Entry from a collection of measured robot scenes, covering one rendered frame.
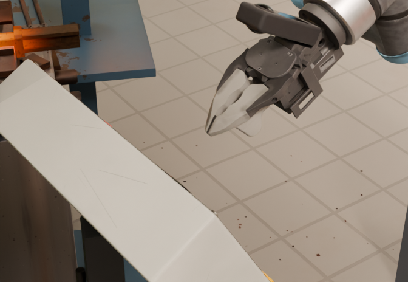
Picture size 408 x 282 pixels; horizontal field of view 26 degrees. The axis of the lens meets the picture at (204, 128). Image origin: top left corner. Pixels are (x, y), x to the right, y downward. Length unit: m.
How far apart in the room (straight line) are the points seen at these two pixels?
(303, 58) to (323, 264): 1.43
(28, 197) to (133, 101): 1.75
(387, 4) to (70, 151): 0.49
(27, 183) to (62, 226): 0.11
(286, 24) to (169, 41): 2.48
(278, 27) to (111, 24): 0.98
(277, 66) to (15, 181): 0.51
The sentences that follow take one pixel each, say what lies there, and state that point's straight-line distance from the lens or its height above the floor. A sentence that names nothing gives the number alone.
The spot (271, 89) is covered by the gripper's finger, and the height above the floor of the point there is 1.11.
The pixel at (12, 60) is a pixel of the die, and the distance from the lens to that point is 1.43.
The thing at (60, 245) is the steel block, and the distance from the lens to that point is 1.50.
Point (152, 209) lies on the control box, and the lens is 0.78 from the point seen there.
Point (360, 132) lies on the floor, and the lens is 3.03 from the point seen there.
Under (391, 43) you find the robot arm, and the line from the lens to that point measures 1.27.
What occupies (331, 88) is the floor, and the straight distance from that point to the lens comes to 3.25.
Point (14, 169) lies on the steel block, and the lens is 1.40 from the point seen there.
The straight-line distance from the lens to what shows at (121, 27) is 1.99.
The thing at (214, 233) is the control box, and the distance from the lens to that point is 0.76.
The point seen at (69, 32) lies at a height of 1.01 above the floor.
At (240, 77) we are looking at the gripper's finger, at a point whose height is 1.11.
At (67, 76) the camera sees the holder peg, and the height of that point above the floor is 0.88.
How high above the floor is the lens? 1.68
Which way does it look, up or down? 34 degrees down
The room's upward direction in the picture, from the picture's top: straight up
